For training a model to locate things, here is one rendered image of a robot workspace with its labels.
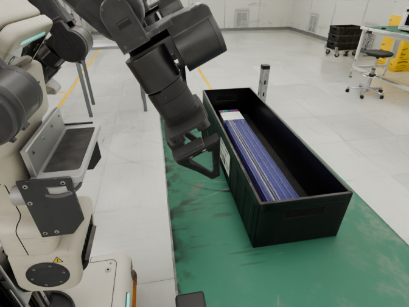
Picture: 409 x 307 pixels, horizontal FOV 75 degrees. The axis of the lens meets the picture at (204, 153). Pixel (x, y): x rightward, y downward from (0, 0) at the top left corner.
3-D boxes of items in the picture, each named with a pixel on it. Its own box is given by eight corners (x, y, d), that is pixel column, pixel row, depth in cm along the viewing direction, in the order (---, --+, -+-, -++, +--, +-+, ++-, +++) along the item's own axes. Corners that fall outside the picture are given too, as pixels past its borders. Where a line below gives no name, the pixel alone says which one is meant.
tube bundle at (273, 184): (218, 119, 94) (218, 110, 93) (237, 117, 95) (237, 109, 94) (272, 227, 52) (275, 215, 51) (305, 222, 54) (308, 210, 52)
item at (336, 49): (345, 52, 633) (353, 24, 601) (359, 56, 596) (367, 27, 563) (321, 53, 621) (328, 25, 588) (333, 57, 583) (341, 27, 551)
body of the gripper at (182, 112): (200, 102, 45) (179, 63, 41) (212, 128, 37) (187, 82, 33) (167, 120, 46) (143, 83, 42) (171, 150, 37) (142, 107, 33)
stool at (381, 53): (348, 86, 421) (360, 45, 389) (384, 92, 398) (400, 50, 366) (342, 95, 385) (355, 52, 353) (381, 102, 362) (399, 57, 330)
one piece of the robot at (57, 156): (21, 243, 59) (-25, 162, 47) (57, 170, 81) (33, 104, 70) (97, 233, 61) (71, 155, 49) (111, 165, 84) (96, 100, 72)
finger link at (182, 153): (227, 151, 45) (203, 106, 40) (239, 175, 39) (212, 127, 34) (192, 169, 46) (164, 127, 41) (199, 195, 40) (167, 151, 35)
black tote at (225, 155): (202, 119, 97) (202, 89, 91) (247, 116, 100) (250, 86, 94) (252, 248, 50) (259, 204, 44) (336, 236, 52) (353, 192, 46)
